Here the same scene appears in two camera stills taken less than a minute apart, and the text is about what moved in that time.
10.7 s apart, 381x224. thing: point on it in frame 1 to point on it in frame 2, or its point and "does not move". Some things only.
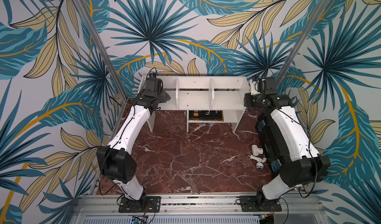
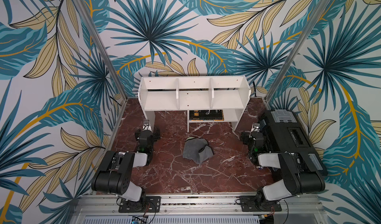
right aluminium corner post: (322, 3) does not move
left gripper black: (160, 89) to (155, 135)
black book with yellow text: (206, 115) does not move
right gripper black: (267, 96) to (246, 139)
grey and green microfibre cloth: (164, 96) to (197, 149)
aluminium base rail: (196, 205) does not move
